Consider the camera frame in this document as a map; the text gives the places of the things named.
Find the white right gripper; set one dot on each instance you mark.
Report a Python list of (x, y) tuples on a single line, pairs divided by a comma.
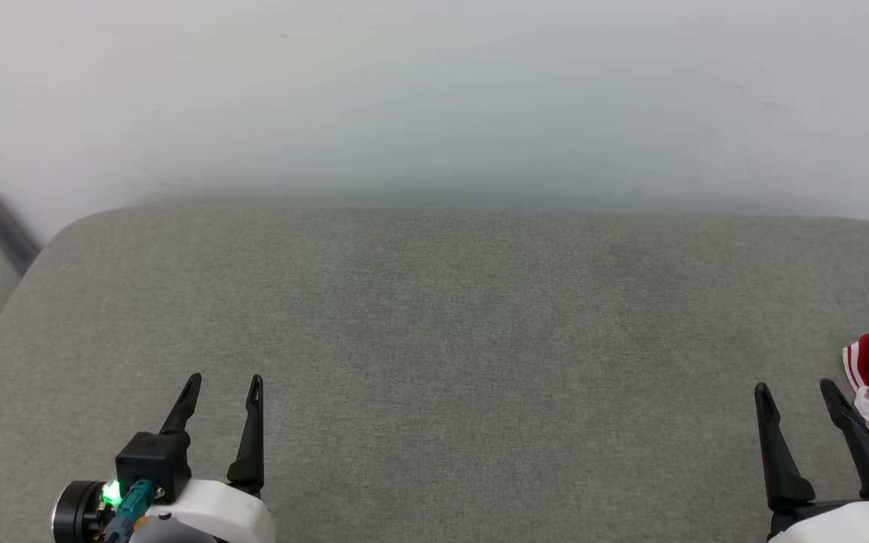
[(849, 528)]

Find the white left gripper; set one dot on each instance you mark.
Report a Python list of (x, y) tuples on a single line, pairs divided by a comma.
[(216, 516)]

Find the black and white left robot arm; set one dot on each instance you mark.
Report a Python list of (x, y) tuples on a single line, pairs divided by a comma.
[(76, 513)]

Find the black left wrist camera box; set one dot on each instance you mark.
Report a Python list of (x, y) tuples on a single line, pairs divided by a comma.
[(154, 461)]

